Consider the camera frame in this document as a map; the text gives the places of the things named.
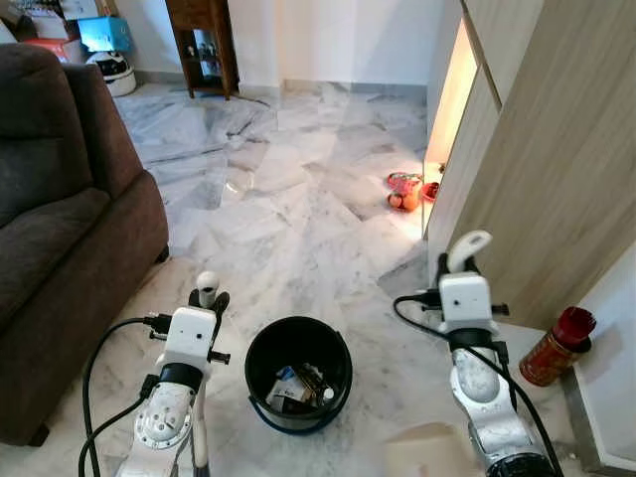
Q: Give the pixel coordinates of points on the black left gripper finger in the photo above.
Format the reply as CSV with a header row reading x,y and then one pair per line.
x,y
222,304

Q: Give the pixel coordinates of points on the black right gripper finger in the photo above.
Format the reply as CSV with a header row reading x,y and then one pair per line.
x,y
443,268

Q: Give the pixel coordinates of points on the beige plastic broom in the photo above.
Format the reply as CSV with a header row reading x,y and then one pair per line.
x,y
207,282

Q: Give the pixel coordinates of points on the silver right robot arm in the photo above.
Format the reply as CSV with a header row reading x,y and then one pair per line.
x,y
492,407

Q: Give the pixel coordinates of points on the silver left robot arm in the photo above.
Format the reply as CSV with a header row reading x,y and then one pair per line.
x,y
164,417

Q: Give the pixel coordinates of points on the metal floor threshold strip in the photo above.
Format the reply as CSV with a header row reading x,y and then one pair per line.
x,y
586,427

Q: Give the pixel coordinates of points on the black round plastic bucket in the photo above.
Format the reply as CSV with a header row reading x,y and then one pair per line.
x,y
261,353

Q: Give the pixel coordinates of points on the crumpled paper and wrapper rubbish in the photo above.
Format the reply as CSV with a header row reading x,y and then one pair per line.
x,y
296,388

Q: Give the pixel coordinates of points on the orange can with red lid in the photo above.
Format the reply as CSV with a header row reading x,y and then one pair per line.
x,y
552,356

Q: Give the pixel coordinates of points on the light wood grain cabinet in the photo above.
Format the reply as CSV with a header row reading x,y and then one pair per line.
x,y
556,149

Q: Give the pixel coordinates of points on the dark brown fabric sofa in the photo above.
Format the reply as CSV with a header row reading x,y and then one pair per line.
x,y
70,229

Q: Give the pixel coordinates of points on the white motorcycle helmet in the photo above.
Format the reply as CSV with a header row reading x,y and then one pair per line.
x,y
111,72

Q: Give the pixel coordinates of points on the dark wooden side table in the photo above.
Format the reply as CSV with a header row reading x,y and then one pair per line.
x,y
199,12

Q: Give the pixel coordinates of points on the light blue box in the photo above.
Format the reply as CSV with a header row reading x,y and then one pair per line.
x,y
104,34

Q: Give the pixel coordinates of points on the red flat box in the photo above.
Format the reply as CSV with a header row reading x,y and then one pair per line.
x,y
55,48

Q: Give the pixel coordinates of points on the white cardboard box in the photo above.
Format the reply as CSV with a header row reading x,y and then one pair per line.
x,y
89,8

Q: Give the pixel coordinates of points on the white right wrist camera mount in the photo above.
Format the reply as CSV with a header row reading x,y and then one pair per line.
x,y
465,301

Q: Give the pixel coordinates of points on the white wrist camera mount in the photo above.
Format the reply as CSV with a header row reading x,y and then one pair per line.
x,y
465,301
191,338

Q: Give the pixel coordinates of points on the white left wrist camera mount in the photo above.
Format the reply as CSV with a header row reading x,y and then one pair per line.
x,y
191,338

